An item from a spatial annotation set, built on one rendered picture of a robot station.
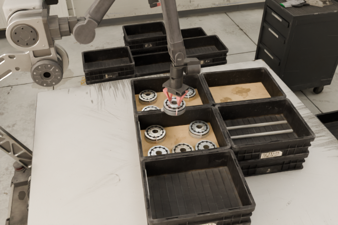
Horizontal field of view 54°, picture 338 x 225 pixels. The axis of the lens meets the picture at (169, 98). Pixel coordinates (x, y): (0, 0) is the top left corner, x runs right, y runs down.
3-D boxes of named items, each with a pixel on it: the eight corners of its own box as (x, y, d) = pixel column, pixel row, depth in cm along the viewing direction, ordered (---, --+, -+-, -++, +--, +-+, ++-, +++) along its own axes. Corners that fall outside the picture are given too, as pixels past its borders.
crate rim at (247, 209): (149, 227, 117) (148, 223, 116) (140, 163, 140) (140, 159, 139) (256, 211, 122) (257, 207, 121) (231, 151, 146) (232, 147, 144)
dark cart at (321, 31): (271, 105, 314) (293, 16, 259) (250, 79, 348) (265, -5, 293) (326, 95, 326) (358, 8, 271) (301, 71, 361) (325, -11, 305)
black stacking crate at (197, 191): (150, 241, 123) (149, 224, 116) (142, 178, 146) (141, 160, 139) (251, 225, 128) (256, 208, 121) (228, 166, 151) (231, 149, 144)
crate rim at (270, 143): (231, 151, 146) (232, 147, 144) (213, 108, 169) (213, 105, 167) (316, 141, 151) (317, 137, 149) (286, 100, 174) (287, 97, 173)
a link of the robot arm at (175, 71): (169, 60, 141) (172, 67, 136) (184, 59, 142) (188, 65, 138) (168, 74, 145) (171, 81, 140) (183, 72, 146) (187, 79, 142)
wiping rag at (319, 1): (311, 8, 279) (312, 4, 277) (297, -1, 296) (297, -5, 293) (340, 5, 285) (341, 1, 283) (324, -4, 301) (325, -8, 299)
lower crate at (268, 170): (226, 181, 158) (229, 164, 151) (209, 137, 182) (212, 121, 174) (304, 170, 163) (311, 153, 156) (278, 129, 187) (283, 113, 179)
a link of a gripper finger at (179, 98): (174, 97, 155) (175, 81, 150) (187, 103, 152) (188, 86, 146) (165, 104, 151) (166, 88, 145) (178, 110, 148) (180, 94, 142)
